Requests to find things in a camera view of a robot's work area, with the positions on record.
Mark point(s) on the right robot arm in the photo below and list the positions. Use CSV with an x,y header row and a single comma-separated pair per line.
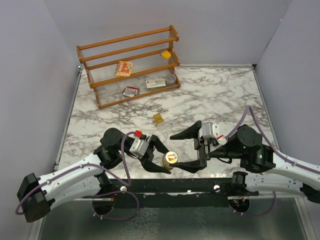
x,y
264,169

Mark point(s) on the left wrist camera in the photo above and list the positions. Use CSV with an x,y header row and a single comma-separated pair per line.
x,y
139,145

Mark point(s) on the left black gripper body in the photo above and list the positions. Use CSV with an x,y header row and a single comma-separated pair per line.
x,y
149,154

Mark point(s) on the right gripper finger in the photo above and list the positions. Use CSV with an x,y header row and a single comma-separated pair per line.
x,y
193,166
191,132

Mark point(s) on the wooden three-tier shelf rack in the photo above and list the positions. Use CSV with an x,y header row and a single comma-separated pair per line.
x,y
143,50

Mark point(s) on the white green stapler box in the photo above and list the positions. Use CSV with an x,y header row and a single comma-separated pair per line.
x,y
155,84

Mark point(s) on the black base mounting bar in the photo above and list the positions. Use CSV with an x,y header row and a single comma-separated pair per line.
x,y
171,193

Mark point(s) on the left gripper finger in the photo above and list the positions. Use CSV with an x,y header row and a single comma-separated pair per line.
x,y
158,145
151,167

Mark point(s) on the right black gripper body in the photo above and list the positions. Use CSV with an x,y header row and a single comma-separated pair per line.
x,y
211,150

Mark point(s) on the clear pill bottle gold lid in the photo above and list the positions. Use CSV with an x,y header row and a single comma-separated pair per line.
x,y
170,157

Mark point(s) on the red white staples packet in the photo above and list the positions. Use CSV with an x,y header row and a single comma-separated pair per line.
x,y
130,91

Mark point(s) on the orange spiral notebook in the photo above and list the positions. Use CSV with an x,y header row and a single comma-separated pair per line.
x,y
123,69

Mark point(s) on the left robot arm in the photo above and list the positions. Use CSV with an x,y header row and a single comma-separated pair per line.
x,y
38,195

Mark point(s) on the clear round pin jar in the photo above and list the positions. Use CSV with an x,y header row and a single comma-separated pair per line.
x,y
170,80

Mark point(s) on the yellow weekly pill organizer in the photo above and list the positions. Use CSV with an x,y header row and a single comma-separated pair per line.
x,y
158,119

